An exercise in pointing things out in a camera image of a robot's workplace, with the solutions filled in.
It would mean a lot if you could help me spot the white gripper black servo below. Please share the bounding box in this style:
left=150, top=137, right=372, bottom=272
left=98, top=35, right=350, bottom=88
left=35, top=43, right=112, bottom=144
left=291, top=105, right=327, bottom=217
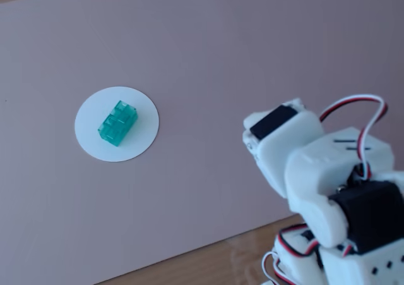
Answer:
left=242, top=99, right=326, bottom=199

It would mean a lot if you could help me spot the white paper circle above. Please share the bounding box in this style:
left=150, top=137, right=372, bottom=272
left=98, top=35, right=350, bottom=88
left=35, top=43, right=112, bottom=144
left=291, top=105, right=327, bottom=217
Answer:
left=74, top=85, right=160, bottom=163

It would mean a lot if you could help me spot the red white black servo wire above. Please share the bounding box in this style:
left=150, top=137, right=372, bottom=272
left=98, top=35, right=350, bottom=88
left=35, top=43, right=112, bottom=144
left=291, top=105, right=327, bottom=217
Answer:
left=261, top=224, right=320, bottom=285
left=318, top=94, right=389, bottom=181

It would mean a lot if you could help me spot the teal transparent lego brick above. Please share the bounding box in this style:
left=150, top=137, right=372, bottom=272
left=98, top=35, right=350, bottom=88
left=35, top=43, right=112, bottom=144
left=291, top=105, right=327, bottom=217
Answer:
left=97, top=99, right=140, bottom=148

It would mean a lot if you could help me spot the pink mat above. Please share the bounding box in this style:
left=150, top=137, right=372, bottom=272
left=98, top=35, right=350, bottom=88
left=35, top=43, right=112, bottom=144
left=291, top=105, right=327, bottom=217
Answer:
left=0, top=0, right=404, bottom=285

